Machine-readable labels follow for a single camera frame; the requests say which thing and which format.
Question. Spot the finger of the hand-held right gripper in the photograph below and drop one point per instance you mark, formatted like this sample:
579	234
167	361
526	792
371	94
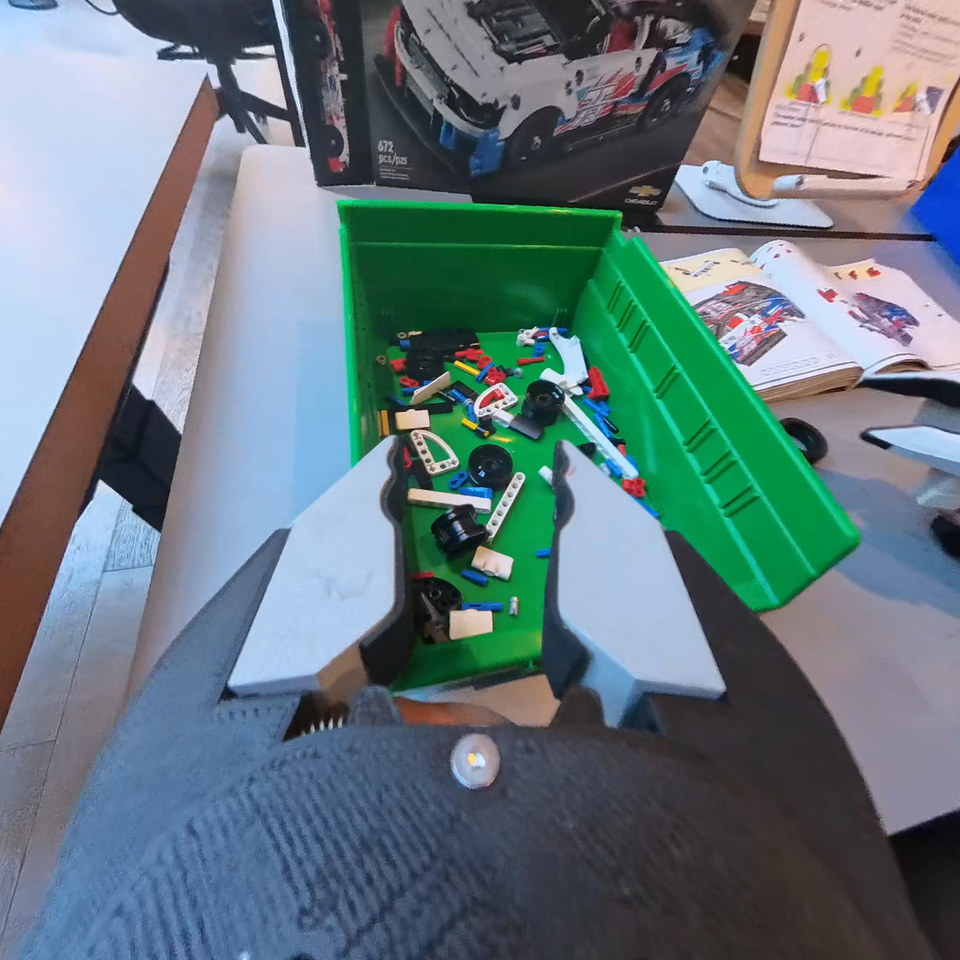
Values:
922	384
922	442

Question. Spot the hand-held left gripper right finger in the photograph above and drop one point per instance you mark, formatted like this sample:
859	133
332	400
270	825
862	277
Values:
630	600

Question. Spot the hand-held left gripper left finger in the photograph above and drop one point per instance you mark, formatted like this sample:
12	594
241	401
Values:
322	585

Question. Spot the black toy tire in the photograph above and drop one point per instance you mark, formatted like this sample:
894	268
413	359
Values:
804	442

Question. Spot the toy car instruction booklet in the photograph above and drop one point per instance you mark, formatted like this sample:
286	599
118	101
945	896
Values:
787	330

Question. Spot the pile of small toy bricks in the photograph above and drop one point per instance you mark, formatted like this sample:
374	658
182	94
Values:
506	504

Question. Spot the black toy wheel rim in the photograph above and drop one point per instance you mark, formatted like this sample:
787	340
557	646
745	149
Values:
424	364
491	466
457	531
433	600
541	401

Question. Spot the green plastic bin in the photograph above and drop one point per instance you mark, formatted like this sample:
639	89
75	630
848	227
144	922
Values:
465	255

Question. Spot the blue object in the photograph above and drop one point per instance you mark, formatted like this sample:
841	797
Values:
941	217

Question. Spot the long white toy beam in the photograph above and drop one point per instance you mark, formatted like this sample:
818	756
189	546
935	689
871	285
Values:
592	431

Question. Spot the black table leg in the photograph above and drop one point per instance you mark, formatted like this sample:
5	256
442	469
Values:
142	465

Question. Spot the white toy arch piece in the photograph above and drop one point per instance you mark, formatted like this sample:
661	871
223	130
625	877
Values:
574	360

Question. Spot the printed paper sheet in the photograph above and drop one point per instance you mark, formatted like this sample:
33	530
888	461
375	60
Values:
862	112

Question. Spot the rounded wooden board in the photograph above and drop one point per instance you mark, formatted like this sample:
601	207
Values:
752	135

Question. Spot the toy car set box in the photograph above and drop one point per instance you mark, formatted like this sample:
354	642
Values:
405	112

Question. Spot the black office chair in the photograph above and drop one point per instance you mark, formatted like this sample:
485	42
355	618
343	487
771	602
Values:
195	19

